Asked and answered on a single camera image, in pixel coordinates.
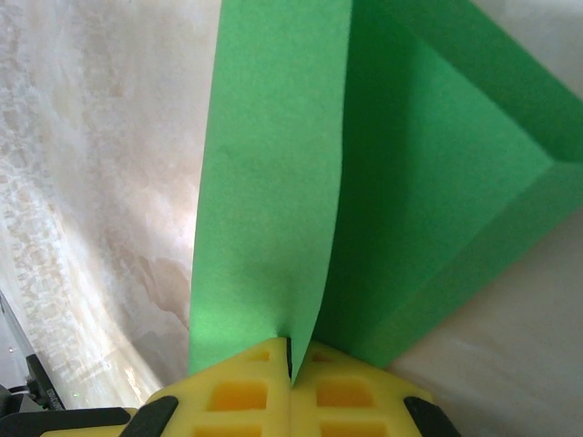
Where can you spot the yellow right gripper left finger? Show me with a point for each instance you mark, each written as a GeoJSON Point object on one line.
{"type": "Point", "coordinates": [228, 400]}

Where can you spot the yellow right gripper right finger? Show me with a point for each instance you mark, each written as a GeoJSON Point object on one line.
{"type": "Point", "coordinates": [364, 400]}

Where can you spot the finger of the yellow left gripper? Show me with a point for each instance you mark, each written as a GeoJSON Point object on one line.
{"type": "Point", "coordinates": [59, 421]}

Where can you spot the wide aluminium base rail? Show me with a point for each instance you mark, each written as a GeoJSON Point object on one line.
{"type": "Point", "coordinates": [16, 328]}

